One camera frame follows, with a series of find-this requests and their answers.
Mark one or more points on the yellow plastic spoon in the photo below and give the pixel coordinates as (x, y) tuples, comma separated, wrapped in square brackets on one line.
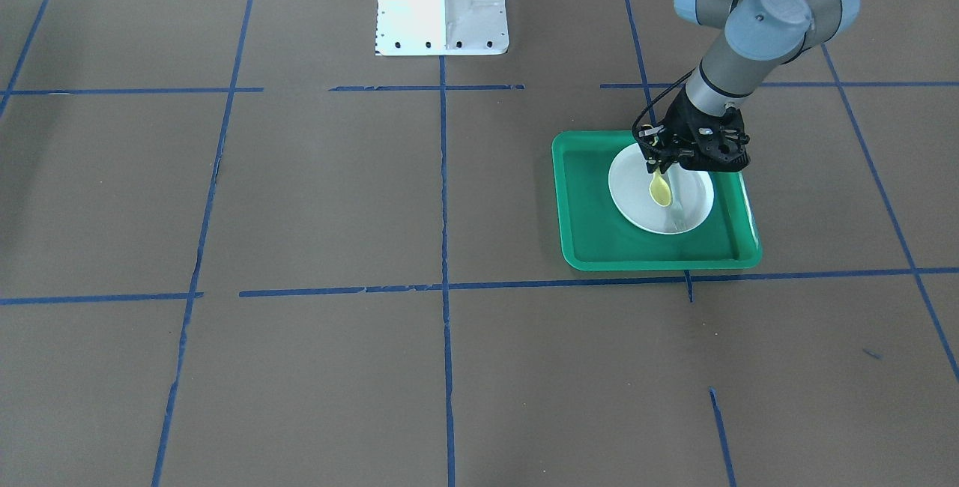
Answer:
[(660, 189)]

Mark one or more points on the white round plate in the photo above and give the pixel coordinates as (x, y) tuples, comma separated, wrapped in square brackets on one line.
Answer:
[(629, 186)]

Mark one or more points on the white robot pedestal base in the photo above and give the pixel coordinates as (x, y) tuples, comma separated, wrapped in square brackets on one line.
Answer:
[(441, 27)]

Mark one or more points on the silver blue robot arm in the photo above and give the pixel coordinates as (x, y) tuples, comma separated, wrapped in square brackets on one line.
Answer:
[(755, 37)]

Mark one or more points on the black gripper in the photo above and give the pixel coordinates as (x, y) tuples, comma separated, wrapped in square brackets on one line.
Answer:
[(683, 124)]

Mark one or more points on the green plastic tray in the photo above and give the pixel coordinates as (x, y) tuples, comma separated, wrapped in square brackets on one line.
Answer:
[(595, 236)]

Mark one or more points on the pale grey plastic fork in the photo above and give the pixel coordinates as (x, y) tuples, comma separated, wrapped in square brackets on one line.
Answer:
[(676, 211)]

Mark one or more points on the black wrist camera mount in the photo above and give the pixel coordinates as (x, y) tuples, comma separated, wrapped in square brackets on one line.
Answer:
[(716, 143)]

